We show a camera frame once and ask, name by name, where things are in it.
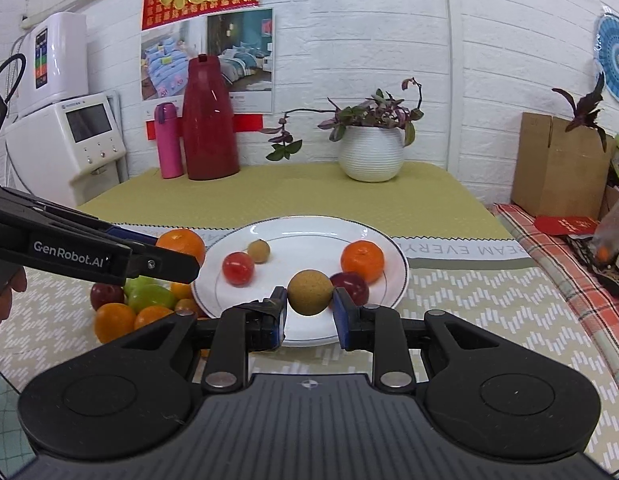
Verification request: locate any green mango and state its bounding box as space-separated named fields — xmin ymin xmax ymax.
xmin=127 ymin=284 xmax=177 ymax=313
xmin=123 ymin=276 xmax=157 ymax=297

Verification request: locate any large orange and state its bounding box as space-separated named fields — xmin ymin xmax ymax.
xmin=156 ymin=229 xmax=206 ymax=266

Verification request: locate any small orange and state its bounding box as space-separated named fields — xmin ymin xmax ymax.
xmin=174 ymin=298 xmax=204 ymax=318
xmin=170 ymin=282 xmax=194 ymax=300

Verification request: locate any small brown longan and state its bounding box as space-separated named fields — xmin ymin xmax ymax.
xmin=247 ymin=240 xmax=270 ymax=264
xmin=287 ymin=270 xmax=333 ymax=316

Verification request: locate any red apple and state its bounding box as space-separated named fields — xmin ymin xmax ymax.
xmin=222 ymin=252 xmax=255 ymax=286

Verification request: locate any mandarin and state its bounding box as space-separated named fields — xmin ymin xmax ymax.
xmin=340 ymin=240 xmax=385 ymax=284

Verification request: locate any small brown longan front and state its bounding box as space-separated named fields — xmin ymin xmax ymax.
xmin=247 ymin=240 xmax=270 ymax=264

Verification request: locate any person's left hand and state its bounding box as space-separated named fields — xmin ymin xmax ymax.
xmin=0 ymin=268 xmax=28 ymax=326

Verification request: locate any small orange back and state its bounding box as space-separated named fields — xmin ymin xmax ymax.
xmin=170 ymin=282 xmax=194 ymax=300

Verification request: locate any white water dispenser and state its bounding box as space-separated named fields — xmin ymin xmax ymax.
xmin=5 ymin=93 xmax=126 ymax=208

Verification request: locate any white porcelain plate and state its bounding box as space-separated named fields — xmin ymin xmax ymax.
xmin=191 ymin=216 xmax=410 ymax=318

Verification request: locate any patterned tablecloth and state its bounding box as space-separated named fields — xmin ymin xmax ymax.
xmin=0 ymin=162 xmax=619 ymax=479

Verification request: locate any red thermos jug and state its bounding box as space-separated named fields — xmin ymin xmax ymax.
xmin=183 ymin=54 xmax=240 ymax=181

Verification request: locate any pink thermos bottle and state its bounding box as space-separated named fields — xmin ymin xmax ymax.
xmin=154 ymin=102 xmax=184 ymax=179

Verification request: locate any white ribbed plant pot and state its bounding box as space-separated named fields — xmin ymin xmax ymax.
xmin=338 ymin=127 xmax=405 ymax=183

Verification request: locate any white water purifier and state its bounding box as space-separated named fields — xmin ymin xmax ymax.
xmin=17 ymin=12 xmax=88 ymax=116

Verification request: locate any red envelope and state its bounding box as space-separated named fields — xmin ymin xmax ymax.
xmin=534 ymin=216 xmax=598 ymax=236

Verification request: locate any purple green trailing plant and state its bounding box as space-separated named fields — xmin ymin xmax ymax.
xmin=260 ymin=77 xmax=424 ymax=162

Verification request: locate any bedding advertisement poster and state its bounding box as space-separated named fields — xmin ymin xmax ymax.
xmin=139 ymin=6 xmax=276 ymax=141

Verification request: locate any plaid red cloth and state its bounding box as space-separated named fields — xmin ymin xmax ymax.
xmin=489 ymin=204 xmax=619 ymax=387

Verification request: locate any brown cardboard box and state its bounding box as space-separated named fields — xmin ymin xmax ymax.
xmin=511 ymin=113 xmax=615 ymax=219

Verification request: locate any clear plastic bag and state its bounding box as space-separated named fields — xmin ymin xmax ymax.
xmin=590 ymin=201 xmax=619 ymax=269

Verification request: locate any dark purple potted plant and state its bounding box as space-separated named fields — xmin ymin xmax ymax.
xmin=551 ymin=72 xmax=608 ymax=152

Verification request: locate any blue round wall decoration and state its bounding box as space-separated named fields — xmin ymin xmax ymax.
xmin=594 ymin=6 xmax=619 ymax=102

